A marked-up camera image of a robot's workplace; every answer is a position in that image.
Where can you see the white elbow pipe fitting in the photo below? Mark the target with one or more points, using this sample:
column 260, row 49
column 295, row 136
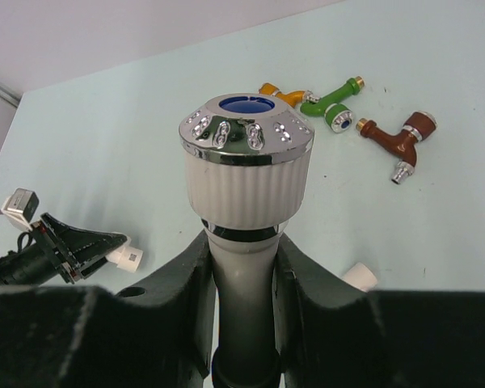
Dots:
column 126, row 257
column 360, row 277

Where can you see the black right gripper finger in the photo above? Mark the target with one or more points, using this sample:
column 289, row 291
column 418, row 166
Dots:
column 330, row 334

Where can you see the yellow water faucet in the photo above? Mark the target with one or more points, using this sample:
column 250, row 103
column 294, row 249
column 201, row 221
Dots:
column 292, row 98

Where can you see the aluminium frame post left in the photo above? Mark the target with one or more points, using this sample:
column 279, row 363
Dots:
column 9, row 96

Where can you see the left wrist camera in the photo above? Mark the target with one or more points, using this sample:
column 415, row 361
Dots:
column 20, row 207

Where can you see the grey white water faucet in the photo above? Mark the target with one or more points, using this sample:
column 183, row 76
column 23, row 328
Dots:
column 246, row 165

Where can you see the brown water faucet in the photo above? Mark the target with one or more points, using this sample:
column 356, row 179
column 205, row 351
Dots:
column 418, row 127

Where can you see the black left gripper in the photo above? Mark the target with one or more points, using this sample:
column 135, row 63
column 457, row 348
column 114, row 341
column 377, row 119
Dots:
column 155, row 333

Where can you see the green water faucet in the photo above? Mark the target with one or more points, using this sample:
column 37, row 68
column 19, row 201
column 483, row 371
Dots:
column 336, row 115

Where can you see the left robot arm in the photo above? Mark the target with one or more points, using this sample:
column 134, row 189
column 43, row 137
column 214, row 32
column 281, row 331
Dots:
column 16, row 266

